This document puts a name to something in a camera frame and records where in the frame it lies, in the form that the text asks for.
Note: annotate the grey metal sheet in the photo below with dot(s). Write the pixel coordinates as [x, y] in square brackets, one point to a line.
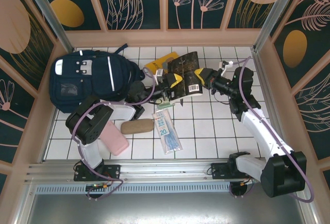
[165, 208]

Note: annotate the aluminium mounting rail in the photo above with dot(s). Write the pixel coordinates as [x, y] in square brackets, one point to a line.
[165, 167]

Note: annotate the yellow book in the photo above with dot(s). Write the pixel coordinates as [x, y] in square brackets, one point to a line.
[157, 64]

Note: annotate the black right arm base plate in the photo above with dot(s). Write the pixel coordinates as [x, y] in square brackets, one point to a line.
[219, 170]

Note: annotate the aluminium frame post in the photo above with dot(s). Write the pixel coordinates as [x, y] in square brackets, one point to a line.
[49, 15]
[276, 13]

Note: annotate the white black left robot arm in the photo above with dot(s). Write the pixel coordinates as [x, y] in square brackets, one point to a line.
[87, 121]

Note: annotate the black book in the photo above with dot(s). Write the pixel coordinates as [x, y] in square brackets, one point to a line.
[185, 64]

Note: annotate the navy blue backpack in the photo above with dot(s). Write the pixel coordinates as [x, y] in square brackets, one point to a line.
[90, 79]

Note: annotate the green notebook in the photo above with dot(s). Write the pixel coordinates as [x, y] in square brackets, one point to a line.
[163, 105]

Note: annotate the clear pack of blue pens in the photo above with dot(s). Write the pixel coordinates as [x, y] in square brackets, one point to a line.
[166, 131]

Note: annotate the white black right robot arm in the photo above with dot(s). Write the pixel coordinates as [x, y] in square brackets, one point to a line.
[263, 128]

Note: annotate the pink pencil case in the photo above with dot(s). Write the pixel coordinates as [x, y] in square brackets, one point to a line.
[116, 140]

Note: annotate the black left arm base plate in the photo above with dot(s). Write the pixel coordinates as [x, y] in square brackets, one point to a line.
[113, 171]

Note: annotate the aluminium side rail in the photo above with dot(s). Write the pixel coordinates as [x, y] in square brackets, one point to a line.
[270, 100]

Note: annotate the tan fabric glasses case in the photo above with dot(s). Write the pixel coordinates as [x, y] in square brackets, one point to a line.
[136, 126]

